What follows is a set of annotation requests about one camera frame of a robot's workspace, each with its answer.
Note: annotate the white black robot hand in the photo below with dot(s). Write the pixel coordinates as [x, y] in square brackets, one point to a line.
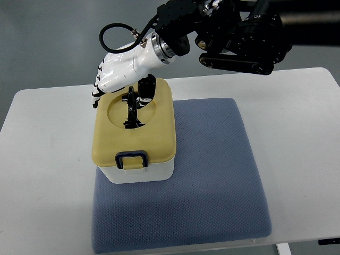
[118, 70]

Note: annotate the yellow box lid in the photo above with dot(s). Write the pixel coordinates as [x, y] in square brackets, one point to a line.
[125, 136]

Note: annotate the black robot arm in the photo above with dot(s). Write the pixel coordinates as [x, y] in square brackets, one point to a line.
[247, 36]

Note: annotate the white storage box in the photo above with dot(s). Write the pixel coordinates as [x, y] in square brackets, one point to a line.
[154, 172]

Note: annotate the blue padded mat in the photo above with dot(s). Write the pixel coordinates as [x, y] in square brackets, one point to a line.
[215, 193]

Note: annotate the white table leg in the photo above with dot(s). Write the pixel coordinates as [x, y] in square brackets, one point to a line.
[283, 249]

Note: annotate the black bracket under table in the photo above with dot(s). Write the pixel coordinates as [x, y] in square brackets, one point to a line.
[329, 241]

